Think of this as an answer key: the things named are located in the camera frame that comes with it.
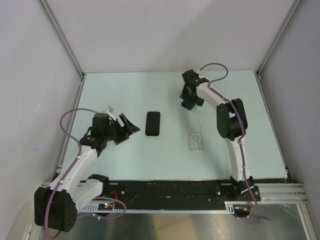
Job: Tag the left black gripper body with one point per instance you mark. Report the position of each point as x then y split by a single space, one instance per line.
115 131

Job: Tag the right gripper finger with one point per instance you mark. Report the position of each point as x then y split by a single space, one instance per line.
198 102
184 96

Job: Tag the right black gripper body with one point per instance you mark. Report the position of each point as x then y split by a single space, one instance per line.
190 96

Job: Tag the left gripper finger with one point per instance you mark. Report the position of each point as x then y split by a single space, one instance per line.
120 138
128 128

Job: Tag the clear phone case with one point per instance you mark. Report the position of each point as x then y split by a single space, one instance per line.
195 138

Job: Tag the dark blue smartphone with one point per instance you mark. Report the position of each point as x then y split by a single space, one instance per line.
187 106

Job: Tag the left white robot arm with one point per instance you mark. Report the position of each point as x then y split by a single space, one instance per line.
57 206

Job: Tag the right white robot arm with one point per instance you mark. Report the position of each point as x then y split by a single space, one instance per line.
231 122

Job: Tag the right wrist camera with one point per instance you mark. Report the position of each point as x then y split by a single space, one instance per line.
192 78

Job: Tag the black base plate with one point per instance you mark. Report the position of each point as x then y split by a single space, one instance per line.
175 195

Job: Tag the right aluminium corner post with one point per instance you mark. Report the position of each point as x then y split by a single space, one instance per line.
281 33

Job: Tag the aluminium corner post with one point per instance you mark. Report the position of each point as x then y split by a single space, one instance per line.
281 33
49 14

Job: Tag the aluminium frame rail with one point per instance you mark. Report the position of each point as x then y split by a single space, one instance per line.
283 193

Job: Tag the left aluminium corner post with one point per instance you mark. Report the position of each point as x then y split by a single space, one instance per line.
49 14

